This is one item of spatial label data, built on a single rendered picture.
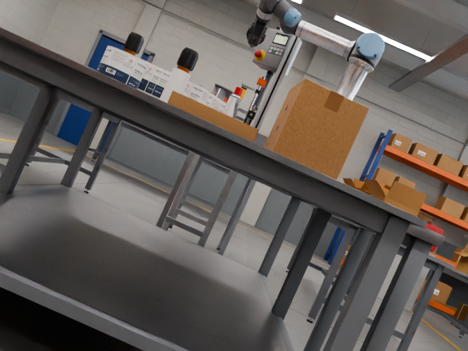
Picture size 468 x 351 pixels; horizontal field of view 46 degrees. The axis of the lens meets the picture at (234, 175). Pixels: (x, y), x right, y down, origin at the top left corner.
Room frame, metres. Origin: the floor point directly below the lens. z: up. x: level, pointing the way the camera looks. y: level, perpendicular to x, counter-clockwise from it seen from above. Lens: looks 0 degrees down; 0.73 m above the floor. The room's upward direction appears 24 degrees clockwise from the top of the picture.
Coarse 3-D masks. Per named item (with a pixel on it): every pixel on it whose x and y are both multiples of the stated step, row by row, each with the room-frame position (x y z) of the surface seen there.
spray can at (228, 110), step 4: (236, 88) 2.40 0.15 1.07; (240, 88) 2.40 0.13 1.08; (236, 92) 2.40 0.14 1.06; (240, 92) 2.40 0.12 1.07; (232, 96) 2.39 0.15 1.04; (236, 96) 2.39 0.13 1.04; (228, 100) 2.40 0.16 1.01; (232, 100) 2.39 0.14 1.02; (240, 100) 2.41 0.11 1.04; (228, 104) 2.39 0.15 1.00; (232, 104) 2.39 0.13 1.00; (224, 108) 2.41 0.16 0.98; (228, 108) 2.39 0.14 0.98; (232, 108) 2.39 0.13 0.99; (224, 112) 2.39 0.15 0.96; (228, 112) 2.39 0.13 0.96; (232, 112) 2.39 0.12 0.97; (232, 116) 2.40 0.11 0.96
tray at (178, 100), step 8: (176, 96) 1.50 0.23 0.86; (184, 96) 1.50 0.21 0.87; (176, 104) 1.50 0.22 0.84; (184, 104) 1.50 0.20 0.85; (192, 104) 1.50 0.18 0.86; (200, 104) 1.51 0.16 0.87; (192, 112) 1.51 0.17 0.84; (200, 112) 1.51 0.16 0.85; (208, 112) 1.51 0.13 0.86; (216, 112) 1.51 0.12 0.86; (208, 120) 1.51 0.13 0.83; (216, 120) 1.51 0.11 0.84; (224, 120) 1.51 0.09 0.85; (232, 120) 1.51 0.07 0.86; (224, 128) 1.51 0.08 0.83; (232, 128) 1.51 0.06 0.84; (240, 128) 1.51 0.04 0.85; (248, 128) 1.51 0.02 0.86; (248, 136) 1.51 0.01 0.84
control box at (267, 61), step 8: (272, 32) 2.74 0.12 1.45; (280, 32) 2.72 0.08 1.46; (264, 40) 2.76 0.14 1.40; (272, 40) 2.73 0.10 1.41; (288, 40) 2.68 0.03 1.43; (264, 48) 2.75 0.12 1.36; (264, 56) 2.73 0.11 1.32; (272, 56) 2.71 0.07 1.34; (280, 56) 2.68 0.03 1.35; (256, 64) 2.79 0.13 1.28; (264, 64) 2.73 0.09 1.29; (272, 64) 2.70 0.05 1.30
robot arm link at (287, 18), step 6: (282, 0) 2.38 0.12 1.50; (276, 6) 2.38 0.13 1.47; (282, 6) 2.37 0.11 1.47; (288, 6) 2.37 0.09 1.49; (276, 12) 2.39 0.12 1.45; (282, 12) 2.37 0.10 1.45; (288, 12) 2.36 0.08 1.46; (294, 12) 2.36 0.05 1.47; (282, 18) 2.39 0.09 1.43; (288, 18) 2.37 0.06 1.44; (294, 18) 2.37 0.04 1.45; (282, 24) 2.46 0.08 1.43; (288, 24) 2.39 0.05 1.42; (294, 24) 2.41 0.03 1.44
